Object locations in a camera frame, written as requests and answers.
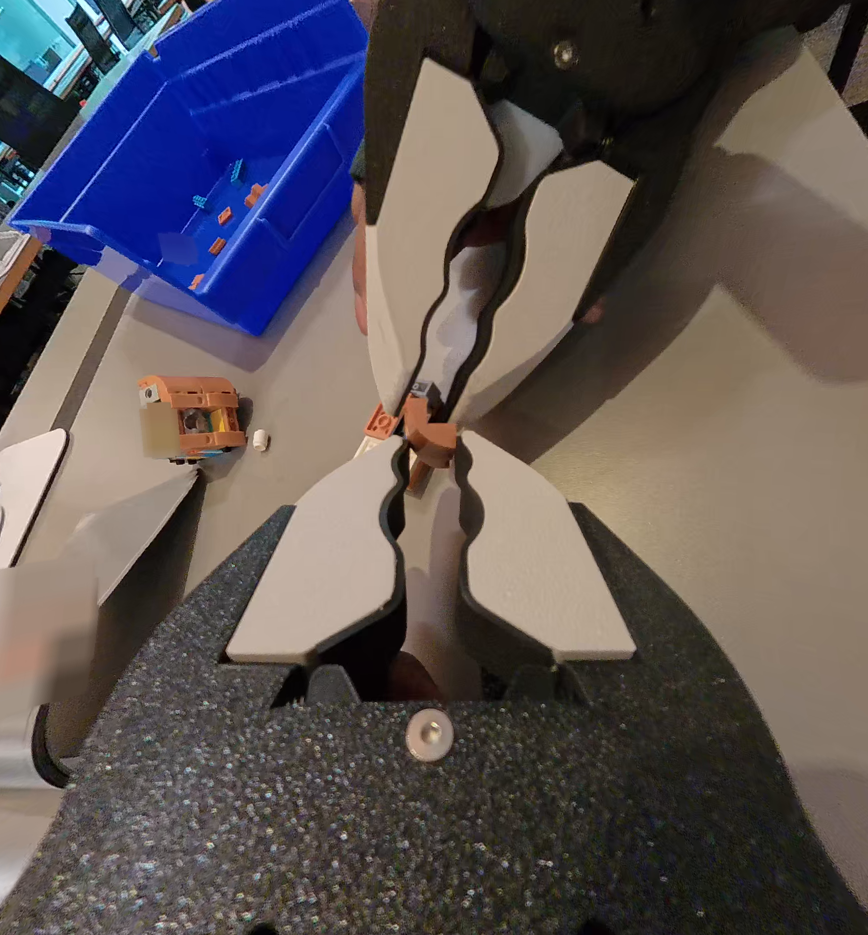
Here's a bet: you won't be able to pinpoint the small orange brown brick assembly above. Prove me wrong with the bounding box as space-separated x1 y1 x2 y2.
364 376 435 498

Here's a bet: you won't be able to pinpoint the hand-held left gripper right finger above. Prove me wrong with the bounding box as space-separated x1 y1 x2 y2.
457 431 638 664

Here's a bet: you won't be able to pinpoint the grey desk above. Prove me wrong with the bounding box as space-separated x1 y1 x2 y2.
0 29 868 935

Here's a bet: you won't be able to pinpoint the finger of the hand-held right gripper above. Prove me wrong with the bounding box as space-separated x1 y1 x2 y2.
364 57 564 411
452 159 640 428

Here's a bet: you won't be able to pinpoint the colourful brick model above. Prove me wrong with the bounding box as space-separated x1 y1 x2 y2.
138 374 248 465

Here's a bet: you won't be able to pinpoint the blue plastic bin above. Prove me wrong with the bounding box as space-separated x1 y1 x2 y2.
10 0 369 337

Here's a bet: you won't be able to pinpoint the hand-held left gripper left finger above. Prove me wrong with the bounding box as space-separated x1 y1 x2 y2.
226 438 409 666

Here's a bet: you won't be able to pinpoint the brown notched brick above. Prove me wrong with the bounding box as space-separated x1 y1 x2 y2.
403 398 455 468

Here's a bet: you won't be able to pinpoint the long wooden table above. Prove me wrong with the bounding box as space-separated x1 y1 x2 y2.
0 230 44 366

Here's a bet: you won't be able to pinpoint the person's left hand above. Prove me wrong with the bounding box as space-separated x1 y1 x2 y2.
394 650 442 702

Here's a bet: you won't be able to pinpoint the white metal stand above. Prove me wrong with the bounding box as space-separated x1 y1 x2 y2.
0 429 70 651

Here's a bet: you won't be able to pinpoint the loose orange bricks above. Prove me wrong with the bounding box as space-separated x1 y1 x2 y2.
189 183 268 293

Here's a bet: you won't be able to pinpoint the grey instruction booklet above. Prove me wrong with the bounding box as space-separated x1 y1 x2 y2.
0 467 208 790

